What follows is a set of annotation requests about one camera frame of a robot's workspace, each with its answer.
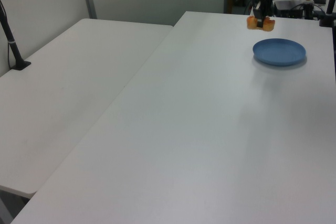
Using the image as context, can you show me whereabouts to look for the white side table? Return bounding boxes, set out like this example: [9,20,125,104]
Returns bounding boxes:
[0,18,174,200]

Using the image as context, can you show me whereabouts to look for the black electronics box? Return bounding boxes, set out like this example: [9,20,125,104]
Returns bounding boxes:
[272,0,307,19]

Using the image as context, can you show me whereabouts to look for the orange glazed bread roll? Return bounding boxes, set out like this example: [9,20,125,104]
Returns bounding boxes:
[246,16,276,32]

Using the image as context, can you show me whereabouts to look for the black stand cable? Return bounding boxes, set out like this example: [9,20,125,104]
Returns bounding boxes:
[7,42,14,70]

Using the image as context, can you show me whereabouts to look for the black camera stand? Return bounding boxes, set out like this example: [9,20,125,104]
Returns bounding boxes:
[0,0,32,71]
[319,0,336,28]

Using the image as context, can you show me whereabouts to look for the blue round plate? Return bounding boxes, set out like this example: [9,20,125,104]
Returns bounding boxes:
[252,38,307,67]

